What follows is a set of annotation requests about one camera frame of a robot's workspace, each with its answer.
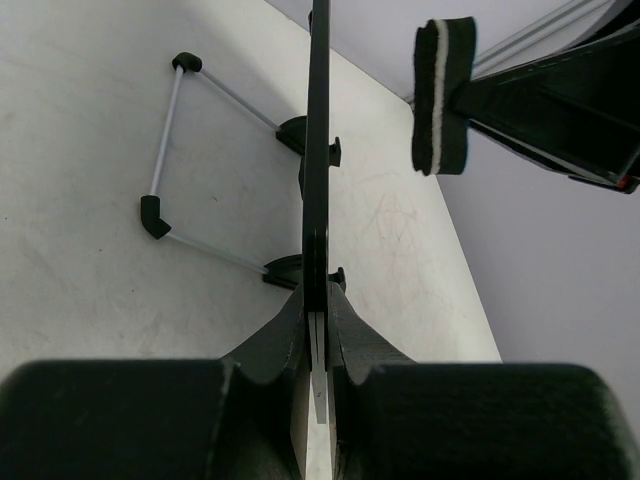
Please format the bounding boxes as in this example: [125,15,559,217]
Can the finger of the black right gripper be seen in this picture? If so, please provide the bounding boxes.
[452,23,639,194]

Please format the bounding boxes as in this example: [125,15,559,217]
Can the white whiteboard black frame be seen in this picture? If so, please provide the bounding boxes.
[298,0,332,314]

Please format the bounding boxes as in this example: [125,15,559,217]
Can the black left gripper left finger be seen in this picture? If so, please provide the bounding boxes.
[1,291,310,479]

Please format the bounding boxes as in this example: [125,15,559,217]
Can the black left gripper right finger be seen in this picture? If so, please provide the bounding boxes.
[327,286,639,479]

